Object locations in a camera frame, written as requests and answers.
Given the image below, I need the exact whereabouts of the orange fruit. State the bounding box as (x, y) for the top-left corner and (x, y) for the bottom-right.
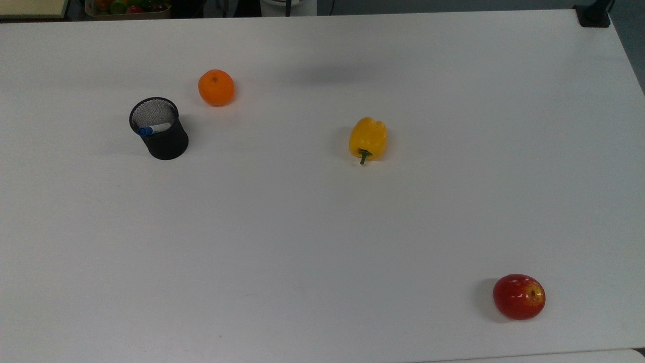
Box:
(198, 69), (235, 107)

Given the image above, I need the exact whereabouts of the black mesh pen cup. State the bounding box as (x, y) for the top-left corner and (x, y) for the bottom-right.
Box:
(129, 97), (189, 161)

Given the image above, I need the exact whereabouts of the box of toy fruit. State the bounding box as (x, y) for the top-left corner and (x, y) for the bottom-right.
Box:
(85, 0), (172, 21)

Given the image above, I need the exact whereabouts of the yellow bell pepper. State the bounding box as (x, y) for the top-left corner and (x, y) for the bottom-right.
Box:
(349, 117), (388, 165)

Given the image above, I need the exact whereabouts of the black table clamp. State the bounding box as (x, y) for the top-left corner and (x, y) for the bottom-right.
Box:
(573, 0), (616, 28)

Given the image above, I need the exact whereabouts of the white marker pen blue cap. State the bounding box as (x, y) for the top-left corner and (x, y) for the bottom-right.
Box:
(138, 123), (172, 137)

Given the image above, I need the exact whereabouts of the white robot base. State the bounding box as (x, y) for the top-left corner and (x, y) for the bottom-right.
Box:
(260, 0), (318, 18)

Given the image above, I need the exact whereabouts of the beige board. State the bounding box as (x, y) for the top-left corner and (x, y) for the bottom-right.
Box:
(0, 0), (70, 20)

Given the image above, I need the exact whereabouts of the red apple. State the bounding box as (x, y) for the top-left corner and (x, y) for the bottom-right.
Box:
(493, 274), (546, 321)

